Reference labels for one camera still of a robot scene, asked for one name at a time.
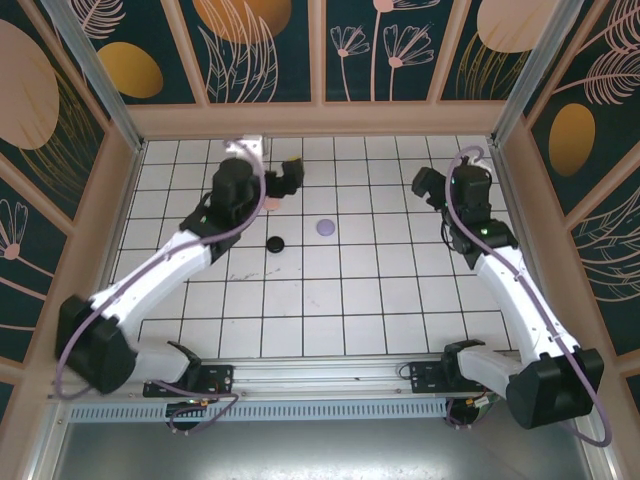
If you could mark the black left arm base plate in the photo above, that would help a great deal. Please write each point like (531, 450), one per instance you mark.
(220, 380)

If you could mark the aluminium side rail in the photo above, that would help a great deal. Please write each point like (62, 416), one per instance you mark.
(524, 240)

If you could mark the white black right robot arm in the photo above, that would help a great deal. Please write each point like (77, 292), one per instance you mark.
(515, 300)

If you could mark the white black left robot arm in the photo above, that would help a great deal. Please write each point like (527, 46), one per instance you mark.
(150, 280)

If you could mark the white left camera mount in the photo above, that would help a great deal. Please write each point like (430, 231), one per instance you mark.
(235, 148)

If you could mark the black earbud charging case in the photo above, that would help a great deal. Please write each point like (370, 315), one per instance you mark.
(275, 244)

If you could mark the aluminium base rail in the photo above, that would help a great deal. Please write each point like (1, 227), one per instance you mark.
(325, 375)

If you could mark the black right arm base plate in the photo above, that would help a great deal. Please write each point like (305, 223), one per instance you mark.
(425, 377)

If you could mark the pink earbud charging case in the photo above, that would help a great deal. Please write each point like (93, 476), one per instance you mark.
(272, 203)

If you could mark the purple earbud charging case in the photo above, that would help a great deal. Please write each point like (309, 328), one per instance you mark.
(326, 227)

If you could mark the aluminium frame post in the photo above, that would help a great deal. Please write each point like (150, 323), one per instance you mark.
(100, 85)
(530, 65)
(599, 457)
(47, 450)

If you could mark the grey metal sheet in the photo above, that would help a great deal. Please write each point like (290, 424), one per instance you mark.
(325, 450)

